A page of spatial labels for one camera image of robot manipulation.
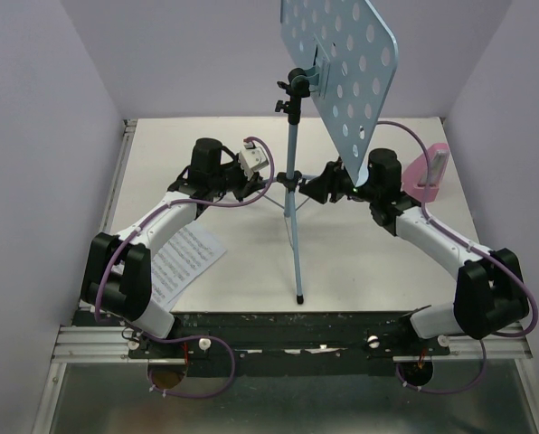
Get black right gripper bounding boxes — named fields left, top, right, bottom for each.
left=300, top=154, right=380, bottom=203

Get sheet music pages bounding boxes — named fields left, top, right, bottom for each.
left=151, top=222, right=226, bottom=310

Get pink metronome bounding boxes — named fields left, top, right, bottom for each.
left=402, top=143, right=450, bottom=203

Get blue music stand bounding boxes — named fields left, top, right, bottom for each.
left=275, top=1, right=399, bottom=304

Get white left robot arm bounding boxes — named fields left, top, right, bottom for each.
left=80, top=137, right=275, bottom=357

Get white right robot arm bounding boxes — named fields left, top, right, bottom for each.
left=299, top=148, right=529, bottom=354

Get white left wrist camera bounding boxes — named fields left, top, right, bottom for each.
left=238, top=141, right=270, bottom=180

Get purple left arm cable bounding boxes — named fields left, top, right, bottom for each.
left=92, top=135, right=276, bottom=400

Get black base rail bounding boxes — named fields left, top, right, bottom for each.
left=70, top=309, right=510, bottom=379

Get aluminium frame rail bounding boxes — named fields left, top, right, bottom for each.
left=29, top=119, right=137, bottom=434

